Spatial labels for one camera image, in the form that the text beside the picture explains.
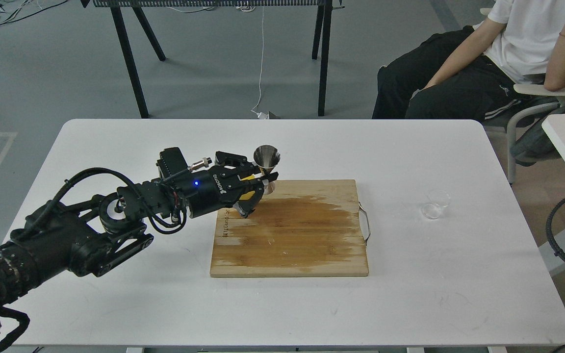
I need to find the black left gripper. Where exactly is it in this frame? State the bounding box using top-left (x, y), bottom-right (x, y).
top-left (177, 151), bottom-right (279, 218)

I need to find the steel double jigger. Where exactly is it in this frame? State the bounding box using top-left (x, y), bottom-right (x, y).
top-left (253, 145), bottom-right (281, 195)

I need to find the small clear glass cup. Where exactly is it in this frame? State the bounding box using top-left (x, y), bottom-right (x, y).
top-left (421, 189), bottom-right (451, 220)

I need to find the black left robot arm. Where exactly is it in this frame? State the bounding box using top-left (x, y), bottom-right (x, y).
top-left (0, 145), bottom-right (280, 352)

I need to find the yellow lemon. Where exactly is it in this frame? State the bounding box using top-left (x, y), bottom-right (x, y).
top-left (238, 175), bottom-right (262, 201)

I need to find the beige grey chair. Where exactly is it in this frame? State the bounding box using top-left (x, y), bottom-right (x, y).
top-left (479, 7), bottom-right (565, 184)

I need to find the wooden cutting board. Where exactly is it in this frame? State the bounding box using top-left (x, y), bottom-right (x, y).
top-left (210, 179), bottom-right (369, 278)

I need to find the seated person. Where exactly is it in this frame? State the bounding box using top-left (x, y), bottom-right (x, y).
top-left (372, 0), bottom-right (565, 122)

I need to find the white cable on floor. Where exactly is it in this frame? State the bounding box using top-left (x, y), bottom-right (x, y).
top-left (251, 6), bottom-right (280, 120)

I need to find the black metal table frame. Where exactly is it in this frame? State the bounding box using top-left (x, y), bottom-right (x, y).
top-left (79, 0), bottom-right (344, 119)

